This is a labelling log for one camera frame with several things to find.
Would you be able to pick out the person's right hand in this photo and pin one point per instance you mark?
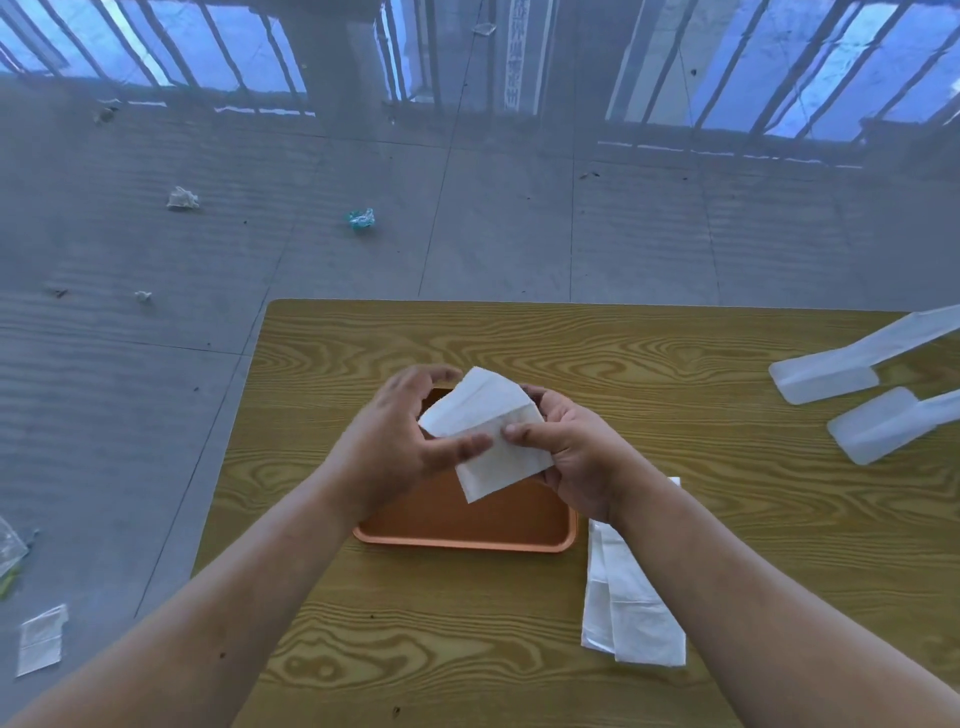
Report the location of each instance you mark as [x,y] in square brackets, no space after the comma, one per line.
[589,461]

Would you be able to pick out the person's left hand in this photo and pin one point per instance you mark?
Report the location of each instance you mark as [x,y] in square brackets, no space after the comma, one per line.
[382,442]

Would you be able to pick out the person's right thumb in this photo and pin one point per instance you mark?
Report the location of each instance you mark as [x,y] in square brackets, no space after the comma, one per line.
[527,434]

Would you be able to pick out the person's left thumb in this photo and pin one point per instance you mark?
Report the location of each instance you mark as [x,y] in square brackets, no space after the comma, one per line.
[459,448]

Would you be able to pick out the white paper napkin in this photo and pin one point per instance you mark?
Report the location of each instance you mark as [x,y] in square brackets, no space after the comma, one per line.
[487,409]

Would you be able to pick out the person's right forearm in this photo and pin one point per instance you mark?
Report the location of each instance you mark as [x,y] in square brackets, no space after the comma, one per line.
[757,615]

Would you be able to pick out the person's left forearm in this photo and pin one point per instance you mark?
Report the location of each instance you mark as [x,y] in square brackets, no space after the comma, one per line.
[187,607]

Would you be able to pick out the orange plastic tray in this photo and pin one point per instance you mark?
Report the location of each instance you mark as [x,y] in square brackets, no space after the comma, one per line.
[487,521]

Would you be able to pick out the white unfolded paper napkins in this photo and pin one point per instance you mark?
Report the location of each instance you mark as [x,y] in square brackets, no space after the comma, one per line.
[637,607]

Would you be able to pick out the crumpled teal plastic wrapper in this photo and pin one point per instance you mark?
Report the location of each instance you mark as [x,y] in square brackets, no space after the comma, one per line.
[361,219]

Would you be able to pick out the long clear plastic packet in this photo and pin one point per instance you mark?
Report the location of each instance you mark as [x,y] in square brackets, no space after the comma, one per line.
[832,371]

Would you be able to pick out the short clear plastic packet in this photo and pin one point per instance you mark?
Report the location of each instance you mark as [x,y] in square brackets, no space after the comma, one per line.
[881,424]

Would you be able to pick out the crumpled white paper scrap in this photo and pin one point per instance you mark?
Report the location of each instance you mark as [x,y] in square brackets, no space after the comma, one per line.
[182,199]

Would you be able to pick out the white vertical printed strip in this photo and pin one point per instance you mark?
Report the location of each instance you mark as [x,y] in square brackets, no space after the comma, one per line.
[525,52]

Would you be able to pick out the flat clear plastic wrapper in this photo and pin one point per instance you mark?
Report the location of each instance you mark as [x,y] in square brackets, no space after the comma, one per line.
[42,640]

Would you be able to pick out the clear wrapper with green edge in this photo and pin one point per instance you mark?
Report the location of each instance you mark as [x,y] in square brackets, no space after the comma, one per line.
[9,551]

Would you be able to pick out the small grey debris clump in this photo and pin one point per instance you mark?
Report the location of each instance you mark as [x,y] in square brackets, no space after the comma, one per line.
[105,114]

